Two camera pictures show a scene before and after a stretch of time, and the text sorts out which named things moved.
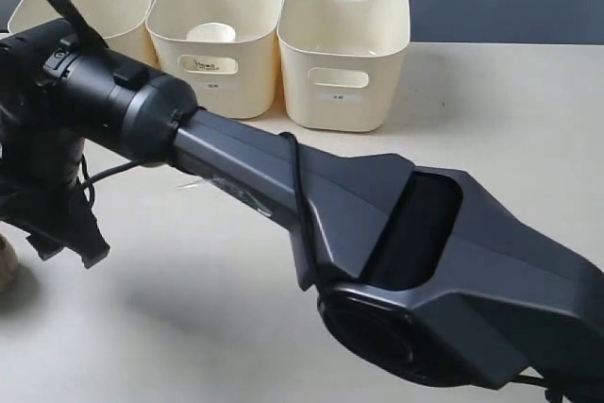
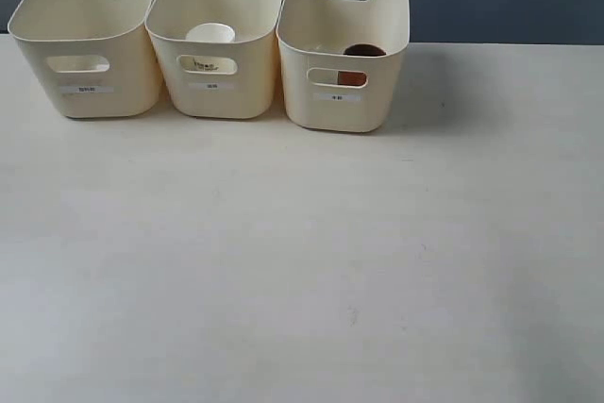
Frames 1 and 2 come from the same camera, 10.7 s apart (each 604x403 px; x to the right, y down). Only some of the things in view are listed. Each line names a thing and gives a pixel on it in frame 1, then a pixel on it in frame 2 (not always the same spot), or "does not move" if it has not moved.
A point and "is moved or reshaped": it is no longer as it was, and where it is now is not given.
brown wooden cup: x=8 y=266 → x=354 y=77
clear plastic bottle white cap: x=187 y=186 is moved or reshaped
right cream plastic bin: x=343 y=58 does not move
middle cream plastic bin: x=231 y=78 does not move
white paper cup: x=212 y=32 is moved or reshaped
